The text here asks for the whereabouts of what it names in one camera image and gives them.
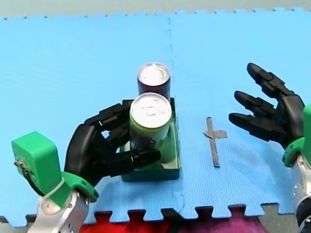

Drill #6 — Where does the green drink can dark band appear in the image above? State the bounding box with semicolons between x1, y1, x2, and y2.
129;92;173;164

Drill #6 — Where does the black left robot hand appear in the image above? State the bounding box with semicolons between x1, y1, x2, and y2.
64;102;162;187

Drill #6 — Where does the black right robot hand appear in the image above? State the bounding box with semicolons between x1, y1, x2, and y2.
228;63;306;150

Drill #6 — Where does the dark purple drink can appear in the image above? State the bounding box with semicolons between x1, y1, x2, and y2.
137;62;172;103

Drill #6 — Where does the shallow green tray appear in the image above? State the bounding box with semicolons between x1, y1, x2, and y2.
116;97;182;183

